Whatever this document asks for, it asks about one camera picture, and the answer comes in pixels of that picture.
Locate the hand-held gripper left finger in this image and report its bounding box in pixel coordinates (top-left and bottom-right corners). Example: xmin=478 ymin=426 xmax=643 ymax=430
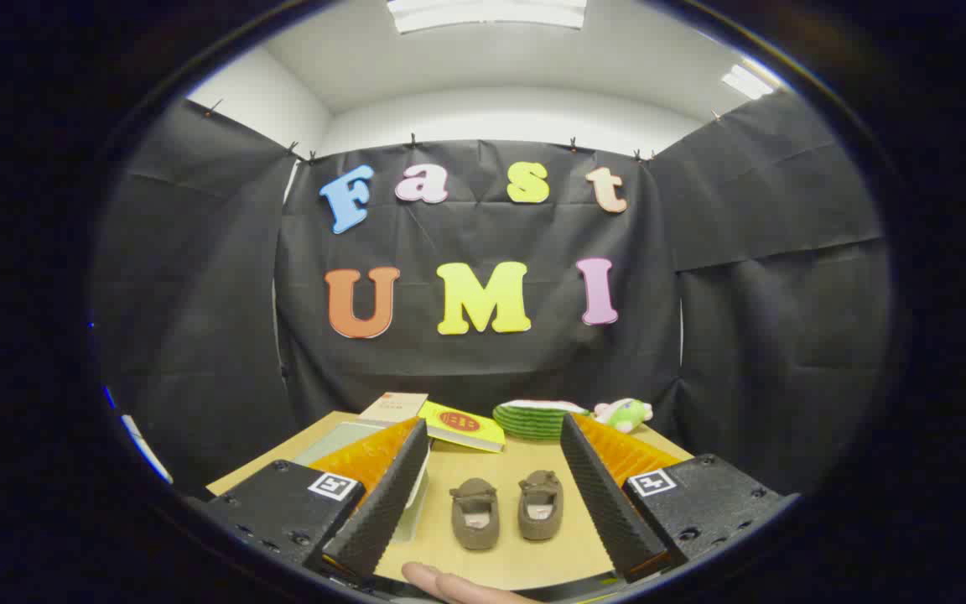
xmin=195 ymin=417 xmax=432 ymax=581

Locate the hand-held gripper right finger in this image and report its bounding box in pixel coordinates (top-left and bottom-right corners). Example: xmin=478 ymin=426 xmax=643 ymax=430
xmin=560 ymin=413 xmax=801 ymax=584

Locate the brown fuzzy shoe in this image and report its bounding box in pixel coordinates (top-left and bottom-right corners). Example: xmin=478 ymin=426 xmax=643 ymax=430
xmin=450 ymin=477 xmax=501 ymax=551
xmin=518 ymin=470 xmax=564 ymax=541

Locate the grey fabric storage box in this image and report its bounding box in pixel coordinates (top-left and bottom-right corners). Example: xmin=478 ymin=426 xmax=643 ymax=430
xmin=294 ymin=419 xmax=431 ymax=543

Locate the pink and green plush toy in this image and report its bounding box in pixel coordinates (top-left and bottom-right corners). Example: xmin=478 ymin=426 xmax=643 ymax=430
xmin=592 ymin=398 xmax=654 ymax=435

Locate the beige book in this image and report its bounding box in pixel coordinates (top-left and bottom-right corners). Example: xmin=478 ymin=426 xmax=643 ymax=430
xmin=357 ymin=392 xmax=429 ymax=424

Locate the watermelon slice plush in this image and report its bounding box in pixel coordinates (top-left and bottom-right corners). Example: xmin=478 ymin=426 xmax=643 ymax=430
xmin=493 ymin=399 xmax=591 ymax=441

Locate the yellow book with red circle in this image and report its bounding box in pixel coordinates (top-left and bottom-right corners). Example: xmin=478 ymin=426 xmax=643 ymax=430
xmin=418 ymin=401 xmax=506 ymax=454

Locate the large ceiling light panel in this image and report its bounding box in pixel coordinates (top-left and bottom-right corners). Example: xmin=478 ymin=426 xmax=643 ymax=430
xmin=387 ymin=0 xmax=589 ymax=34

